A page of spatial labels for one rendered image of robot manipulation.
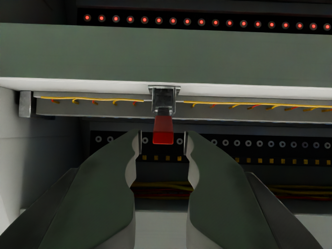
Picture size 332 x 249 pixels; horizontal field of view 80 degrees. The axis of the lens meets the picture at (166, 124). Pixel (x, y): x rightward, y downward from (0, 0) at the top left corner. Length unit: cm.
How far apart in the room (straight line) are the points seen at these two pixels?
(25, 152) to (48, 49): 14
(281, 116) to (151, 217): 18
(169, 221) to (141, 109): 13
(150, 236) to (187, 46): 20
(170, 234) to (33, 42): 23
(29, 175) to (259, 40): 28
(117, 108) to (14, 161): 13
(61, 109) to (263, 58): 20
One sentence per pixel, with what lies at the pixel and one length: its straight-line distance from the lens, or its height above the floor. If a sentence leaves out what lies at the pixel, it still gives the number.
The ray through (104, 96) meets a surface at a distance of 22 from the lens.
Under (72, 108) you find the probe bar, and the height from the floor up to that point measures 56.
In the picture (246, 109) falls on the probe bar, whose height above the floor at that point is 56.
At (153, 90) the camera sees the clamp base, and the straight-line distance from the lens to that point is 17.
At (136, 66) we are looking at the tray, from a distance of 17.
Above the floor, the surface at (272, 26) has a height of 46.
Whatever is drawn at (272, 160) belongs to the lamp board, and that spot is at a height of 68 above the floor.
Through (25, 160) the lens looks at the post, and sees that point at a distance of 29.
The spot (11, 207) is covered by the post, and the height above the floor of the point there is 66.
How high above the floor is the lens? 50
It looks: 20 degrees up
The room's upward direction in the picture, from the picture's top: 178 degrees counter-clockwise
